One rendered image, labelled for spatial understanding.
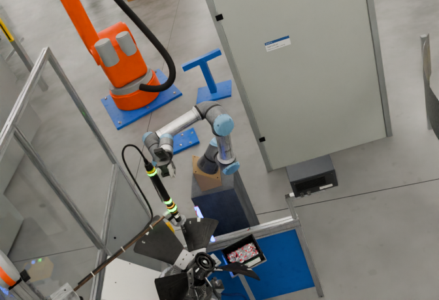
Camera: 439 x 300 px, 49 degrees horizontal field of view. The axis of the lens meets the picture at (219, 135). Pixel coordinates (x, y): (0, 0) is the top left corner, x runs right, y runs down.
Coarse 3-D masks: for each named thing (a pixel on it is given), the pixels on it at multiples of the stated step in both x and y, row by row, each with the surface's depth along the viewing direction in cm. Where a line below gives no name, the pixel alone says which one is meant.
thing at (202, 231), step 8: (184, 224) 273; (192, 224) 273; (200, 224) 272; (208, 224) 272; (216, 224) 273; (184, 232) 269; (192, 232) 268; (200, 232) 267; (208, 232) 267; (192, 240) 264; (200, 240) 263; (208, 240) 262; (192, 248) 259; (200, 248) 258
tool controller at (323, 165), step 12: (324, 156) 272; (288, 168) 275; (300, 168) 272; (312, 168) 270; (324, 168) 268; (300, 180) 269; (312, 180) 270; (324, 180) 272; (336, 180) 275; (300, 192) 279; (312, 192) 281
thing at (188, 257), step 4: (184, 252) 248; (188, 252) 249; (180, 256) 248; (184, 256) 248; (188, 256) 248; (192, 256) 249; (176, 260) 247; (180, 260) 248; (184, 260) 248; (188, 260) 248; (176, 264) 247; (184, 264) 248; (184, 268) 247
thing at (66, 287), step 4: (64, 284) 215; (68, 284) 214; (60, 288) 214; (64, 288) 213; (68, 288) 213; (72, 288) 215; (56, 292) 213; (60, 292) 212; (64, 292) 212; (68, 292) 211; (72, 292) 211; (52, 296) 212; (56, 296) 211; (60, 296) 211; (64, 296) 210; (68, 296) 210; (72, 296) 212; (76, 296) 213
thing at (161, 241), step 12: (156, 216) 251; (156, 228) 248; (168, 228) 250; (144, 240) 244; (156, 240) 246; (168, 240) 247; (144, 252) 243; (156, 252) 244; (168, 252) 246; (180, 252) 247
